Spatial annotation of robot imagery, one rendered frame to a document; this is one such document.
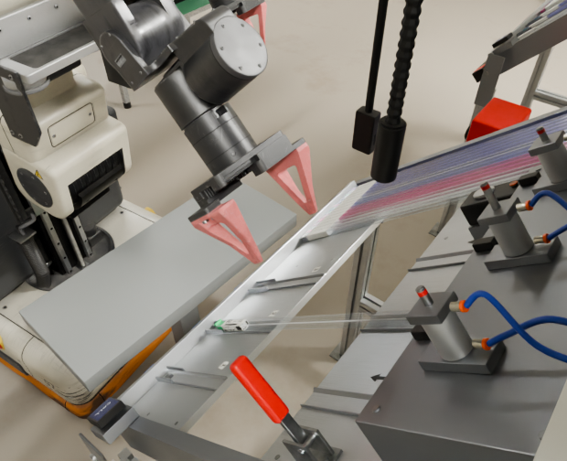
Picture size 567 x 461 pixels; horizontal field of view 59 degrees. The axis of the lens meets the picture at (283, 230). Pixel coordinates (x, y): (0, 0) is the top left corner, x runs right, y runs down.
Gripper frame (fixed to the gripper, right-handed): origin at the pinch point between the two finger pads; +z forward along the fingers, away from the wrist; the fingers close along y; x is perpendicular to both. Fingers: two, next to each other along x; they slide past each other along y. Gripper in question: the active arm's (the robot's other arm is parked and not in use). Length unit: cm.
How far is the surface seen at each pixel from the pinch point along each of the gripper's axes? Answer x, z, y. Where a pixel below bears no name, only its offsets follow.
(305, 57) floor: 181, -32, 212
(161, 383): 32.6, 12.6, -12.3
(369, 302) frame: 59, 45, 51
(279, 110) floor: 163, -14, 153
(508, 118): 18, 20, 85
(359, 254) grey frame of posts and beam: 50, 29, 49
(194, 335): 34.6, 11.1, -3.0
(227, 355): 21.3, 13.0, -5.6
